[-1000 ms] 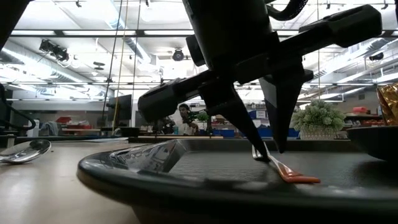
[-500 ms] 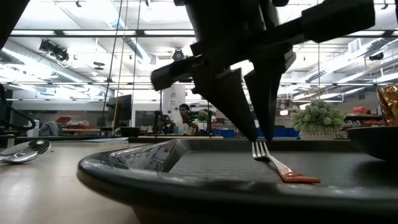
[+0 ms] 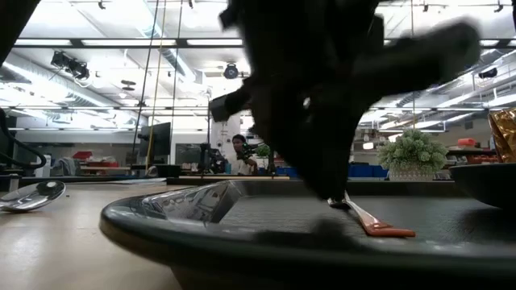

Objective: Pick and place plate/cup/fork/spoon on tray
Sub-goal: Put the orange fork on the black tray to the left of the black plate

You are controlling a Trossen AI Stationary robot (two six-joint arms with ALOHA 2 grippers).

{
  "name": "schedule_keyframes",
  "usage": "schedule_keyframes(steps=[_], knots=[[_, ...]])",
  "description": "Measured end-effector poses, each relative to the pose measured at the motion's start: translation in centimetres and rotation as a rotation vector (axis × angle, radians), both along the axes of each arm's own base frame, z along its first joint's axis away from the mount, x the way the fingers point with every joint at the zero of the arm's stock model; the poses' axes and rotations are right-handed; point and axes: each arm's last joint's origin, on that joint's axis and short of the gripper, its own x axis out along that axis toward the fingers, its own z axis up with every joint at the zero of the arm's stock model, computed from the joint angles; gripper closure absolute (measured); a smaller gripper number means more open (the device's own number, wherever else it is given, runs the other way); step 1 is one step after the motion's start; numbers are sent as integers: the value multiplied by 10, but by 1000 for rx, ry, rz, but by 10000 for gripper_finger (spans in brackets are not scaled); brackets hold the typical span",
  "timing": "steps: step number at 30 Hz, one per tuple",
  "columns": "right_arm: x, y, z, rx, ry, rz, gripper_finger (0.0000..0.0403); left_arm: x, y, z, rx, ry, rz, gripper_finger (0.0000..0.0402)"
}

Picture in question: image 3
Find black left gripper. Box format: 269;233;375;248
208;19;481;201

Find fork with orange handle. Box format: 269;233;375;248
327;192;417;238

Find black round plate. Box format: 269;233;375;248
448;162;516;210

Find amber translucent cup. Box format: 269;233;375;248
487;107;516;164

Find black rectangular tray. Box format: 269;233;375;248
99;179;516;290

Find blue storage bins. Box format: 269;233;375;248
276;164;390;179

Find person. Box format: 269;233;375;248
230;134;259;176

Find small green potted plant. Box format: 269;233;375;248
377;128;449;181

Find black computer monitor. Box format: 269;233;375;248
138;122;173;162

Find black ceiling spotlights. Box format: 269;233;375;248
50;51;90;81

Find black aluminium table frame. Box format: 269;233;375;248
0;172;295;193

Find hanging yellow cable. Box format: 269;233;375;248
144;0;167;170

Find hanging black cable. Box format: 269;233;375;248
131;0;160;156

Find spoon with yellow handle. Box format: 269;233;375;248
0;180;67;213

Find thick black cable loop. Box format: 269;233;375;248
0;107;48;170

